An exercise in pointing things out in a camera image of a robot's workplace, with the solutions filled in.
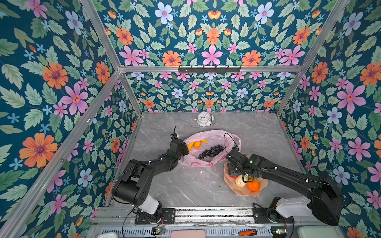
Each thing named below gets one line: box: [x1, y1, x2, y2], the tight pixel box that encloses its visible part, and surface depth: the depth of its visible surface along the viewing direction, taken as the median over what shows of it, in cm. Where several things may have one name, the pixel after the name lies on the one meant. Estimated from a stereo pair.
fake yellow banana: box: [188, 139, 209, 152], surface depth 99 cm
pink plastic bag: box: [179, 129, 243, 168], surface depth 95 cm
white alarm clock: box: [194, 112, 215, 127], surface depth 113 cm
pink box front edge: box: [170, 229, 206, 238], surface depth 69 cm
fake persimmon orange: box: [247, 177, 260, 192], surface depth 79 cm
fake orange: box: [193, 140, 202, 149], surface depth 99 cm
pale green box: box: [297, 226, 341, 238], surface depth 68 cm
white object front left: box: [96, 232, 119, 238], surface depth 68 cm
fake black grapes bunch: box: [198, 144, 227, 160], surface depth 96 cm
